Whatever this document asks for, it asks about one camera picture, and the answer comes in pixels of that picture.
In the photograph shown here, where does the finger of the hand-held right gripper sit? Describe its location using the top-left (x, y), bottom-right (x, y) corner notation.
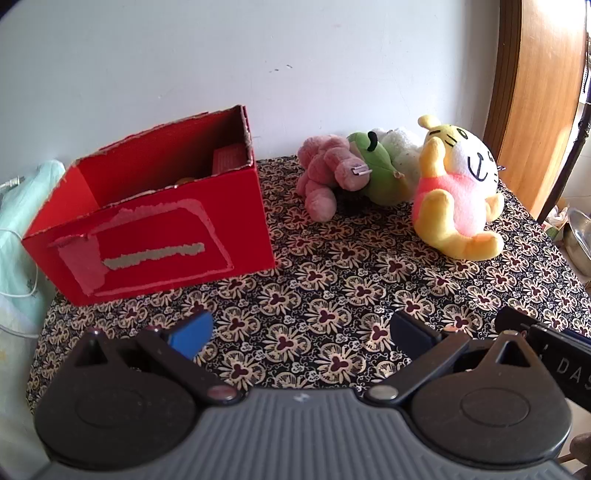
top-left (495, 306), bottom-right (591, 346)

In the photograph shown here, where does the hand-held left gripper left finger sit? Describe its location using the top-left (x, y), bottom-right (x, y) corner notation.
top-left (74, 310), bottom-right (243, 408)

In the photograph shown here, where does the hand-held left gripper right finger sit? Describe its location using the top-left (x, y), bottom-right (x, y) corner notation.
top-left (364, 310), bottom-right (543, 409)

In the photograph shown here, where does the red cardboard box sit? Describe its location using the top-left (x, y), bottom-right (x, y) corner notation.
top-left (21, 104), bottom-right (278, 306)

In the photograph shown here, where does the green plush toy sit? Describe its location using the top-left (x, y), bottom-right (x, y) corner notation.
top-left (347, 130), bottom-right (411, 206)

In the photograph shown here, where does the pink plush toy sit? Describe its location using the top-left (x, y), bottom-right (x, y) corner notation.
top-left (296, 135), bottom-right (372, 222)

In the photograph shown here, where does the metal bowl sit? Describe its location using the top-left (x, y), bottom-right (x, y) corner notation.
top-left (562, 208), bottom-right (591, 273)

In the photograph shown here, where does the yellow tiger plush toy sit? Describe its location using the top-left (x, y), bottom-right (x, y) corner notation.
top-left (412, 115), bottom-right (505, 260)

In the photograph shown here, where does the dark metal pole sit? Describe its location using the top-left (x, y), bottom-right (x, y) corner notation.
top-left (538, 99), bottom-right (591, 227)

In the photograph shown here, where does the red packet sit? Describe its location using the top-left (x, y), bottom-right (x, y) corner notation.
top-left (211, 144), bottom-right (247, 175)

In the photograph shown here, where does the pale green cloth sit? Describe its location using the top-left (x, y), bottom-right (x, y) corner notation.
top-left (0, 159), bottom-right (68, 480)

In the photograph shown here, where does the white cable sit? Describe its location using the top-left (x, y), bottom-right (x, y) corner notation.
top-left (0, 175), bottom-right (44, 340)

